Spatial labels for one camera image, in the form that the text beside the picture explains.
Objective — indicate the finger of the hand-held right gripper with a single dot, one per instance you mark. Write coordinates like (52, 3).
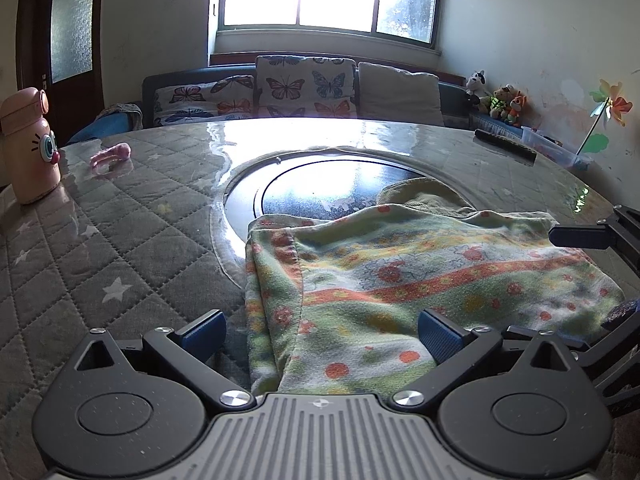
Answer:
(575, 236)
(625, 317)

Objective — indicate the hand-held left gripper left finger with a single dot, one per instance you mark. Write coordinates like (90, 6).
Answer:
(202, 335)

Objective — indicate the blue blanket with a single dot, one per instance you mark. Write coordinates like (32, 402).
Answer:
(95, 130)

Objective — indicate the beige cushion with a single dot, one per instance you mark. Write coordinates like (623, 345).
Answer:
(400, 92)

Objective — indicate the black and white plush cow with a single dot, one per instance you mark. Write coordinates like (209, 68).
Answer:
(477, 87)

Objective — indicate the dark wooden door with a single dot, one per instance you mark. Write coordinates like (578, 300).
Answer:
(35, 35)

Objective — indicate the square butterfly print cushion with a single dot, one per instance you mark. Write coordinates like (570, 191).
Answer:
(305, 85)

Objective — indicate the small pink object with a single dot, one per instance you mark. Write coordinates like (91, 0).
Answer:
(112, 155)

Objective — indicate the black round glass plate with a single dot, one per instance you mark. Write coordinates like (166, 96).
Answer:
(310, 190)

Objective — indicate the orange plush toy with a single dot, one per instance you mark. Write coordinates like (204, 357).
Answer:
(520, 109)

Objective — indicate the clear plastic storage bin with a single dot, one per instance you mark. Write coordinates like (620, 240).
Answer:
(550, 147)

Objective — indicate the colourful paper pinwheel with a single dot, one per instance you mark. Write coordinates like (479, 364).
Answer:
(612, 102)

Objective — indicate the dark blue sofa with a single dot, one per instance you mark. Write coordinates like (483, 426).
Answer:
(170, 80)

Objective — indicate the grey patterned cloth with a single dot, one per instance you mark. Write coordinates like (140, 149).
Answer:
(125, 115)

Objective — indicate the black remote control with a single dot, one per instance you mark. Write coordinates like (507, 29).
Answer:
(505, 145)

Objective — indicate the pink cartoon face bottle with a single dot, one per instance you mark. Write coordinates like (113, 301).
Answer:
(27, 150)

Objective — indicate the wide butterfly print cushion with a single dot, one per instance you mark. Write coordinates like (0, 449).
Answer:
(200, 102)

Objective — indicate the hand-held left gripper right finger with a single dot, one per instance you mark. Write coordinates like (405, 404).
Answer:
(442, 336)

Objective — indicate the plush bear in green vest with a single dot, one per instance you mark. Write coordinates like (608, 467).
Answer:
(500, 105)

